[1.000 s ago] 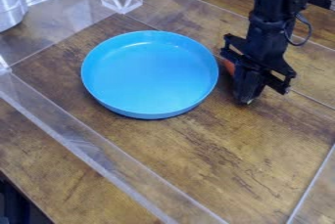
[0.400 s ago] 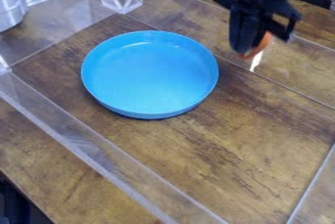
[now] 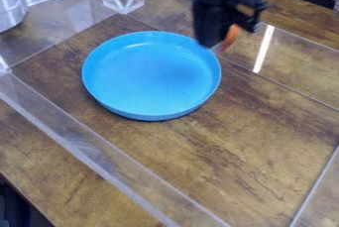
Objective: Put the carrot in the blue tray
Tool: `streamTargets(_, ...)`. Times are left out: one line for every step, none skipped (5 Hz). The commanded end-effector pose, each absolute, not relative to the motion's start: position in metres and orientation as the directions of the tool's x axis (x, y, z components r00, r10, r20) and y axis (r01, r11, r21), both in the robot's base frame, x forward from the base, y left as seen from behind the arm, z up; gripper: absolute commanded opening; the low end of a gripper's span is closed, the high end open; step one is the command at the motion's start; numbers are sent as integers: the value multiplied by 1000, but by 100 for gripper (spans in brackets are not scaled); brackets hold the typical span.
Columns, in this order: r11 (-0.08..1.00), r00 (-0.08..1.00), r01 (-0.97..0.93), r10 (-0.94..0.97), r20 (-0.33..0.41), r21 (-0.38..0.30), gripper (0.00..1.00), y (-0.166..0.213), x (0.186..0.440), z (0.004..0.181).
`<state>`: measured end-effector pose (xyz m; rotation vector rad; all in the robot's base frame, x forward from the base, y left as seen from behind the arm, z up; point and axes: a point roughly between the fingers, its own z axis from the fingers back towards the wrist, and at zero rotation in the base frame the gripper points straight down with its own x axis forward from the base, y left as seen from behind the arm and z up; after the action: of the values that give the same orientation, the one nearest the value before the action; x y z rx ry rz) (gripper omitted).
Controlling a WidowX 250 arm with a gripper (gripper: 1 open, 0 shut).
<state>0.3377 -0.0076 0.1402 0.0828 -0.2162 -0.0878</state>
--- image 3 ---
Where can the orange toy carrot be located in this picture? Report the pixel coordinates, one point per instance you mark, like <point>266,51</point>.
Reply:
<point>229,38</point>

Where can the blue round tray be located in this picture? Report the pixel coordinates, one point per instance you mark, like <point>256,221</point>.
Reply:
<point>150,75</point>

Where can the clear acrylic enclosure panel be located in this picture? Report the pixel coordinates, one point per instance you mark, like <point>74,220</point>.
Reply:
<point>150,192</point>

